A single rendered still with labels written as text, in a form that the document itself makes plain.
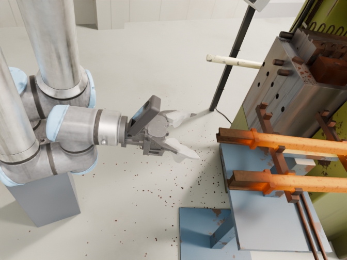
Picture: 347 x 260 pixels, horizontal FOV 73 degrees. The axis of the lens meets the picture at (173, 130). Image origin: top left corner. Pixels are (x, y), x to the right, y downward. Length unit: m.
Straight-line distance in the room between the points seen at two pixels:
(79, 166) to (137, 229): 0.82
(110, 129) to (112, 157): 1.11
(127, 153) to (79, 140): 1.10
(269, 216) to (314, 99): 0.51
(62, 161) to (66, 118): 0.14
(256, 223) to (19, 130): 0.71
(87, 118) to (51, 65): 0.20
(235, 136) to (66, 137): 0.41
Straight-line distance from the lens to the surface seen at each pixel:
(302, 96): 1.07
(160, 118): 0.60
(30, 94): 0.86
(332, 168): 1.17
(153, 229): 1.46
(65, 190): 1.23
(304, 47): 1.21
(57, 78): 0.76
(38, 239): 1.51
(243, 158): 0.96
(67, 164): 0.69
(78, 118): 0.59
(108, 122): 0.57
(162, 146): 0.55
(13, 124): 0.60
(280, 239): 0.87
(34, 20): 0.61
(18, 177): 0.70
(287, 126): 1.18
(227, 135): 0.61
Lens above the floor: 1.38
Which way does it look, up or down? 48 degrees down
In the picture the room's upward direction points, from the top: 14 degrees clockwise
